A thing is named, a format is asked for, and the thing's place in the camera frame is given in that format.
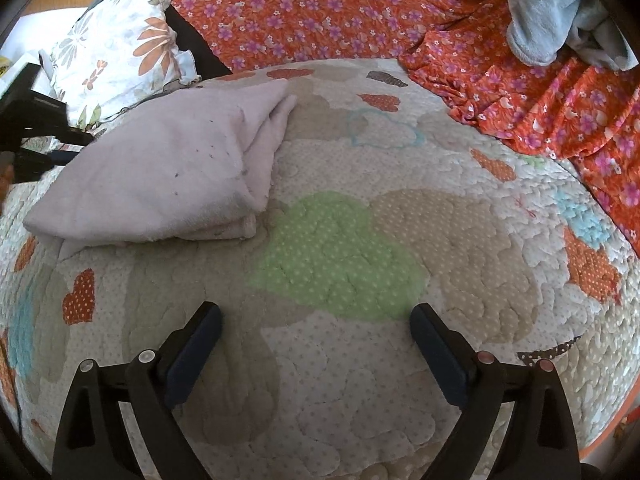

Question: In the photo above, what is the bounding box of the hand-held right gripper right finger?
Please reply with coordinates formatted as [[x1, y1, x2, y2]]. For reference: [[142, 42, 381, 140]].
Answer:
[[411, 302, 581, 480]]

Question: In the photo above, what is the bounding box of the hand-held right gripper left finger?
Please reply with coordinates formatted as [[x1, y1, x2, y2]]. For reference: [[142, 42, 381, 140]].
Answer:
[[52, 301, 223, 480]]

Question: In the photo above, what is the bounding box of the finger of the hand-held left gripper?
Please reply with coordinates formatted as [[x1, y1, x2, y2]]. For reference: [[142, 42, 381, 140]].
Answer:
[[15, 149, 77, 184], [20, 90, 96, 147]]

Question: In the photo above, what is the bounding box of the white fleece zip jacket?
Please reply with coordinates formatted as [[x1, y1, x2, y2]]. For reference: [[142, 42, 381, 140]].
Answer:
[[22, 80, 299, 261]]

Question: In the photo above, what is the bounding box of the quilted patchwork bedspread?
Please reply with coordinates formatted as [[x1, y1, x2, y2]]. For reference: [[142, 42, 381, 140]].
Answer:
[[0, 57, 640, 480]]

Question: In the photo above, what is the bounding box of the white floral pillow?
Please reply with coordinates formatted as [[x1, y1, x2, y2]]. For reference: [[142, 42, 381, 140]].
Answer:
[[50, 0, 203, 128]]

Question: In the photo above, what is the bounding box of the black cloth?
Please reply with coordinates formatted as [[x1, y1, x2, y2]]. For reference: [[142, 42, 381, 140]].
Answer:
[[165, 7, 233, 83]]

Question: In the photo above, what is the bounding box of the light blue cloth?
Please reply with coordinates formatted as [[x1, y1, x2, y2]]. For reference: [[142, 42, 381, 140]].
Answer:
[[505, 0, 640, 71]]

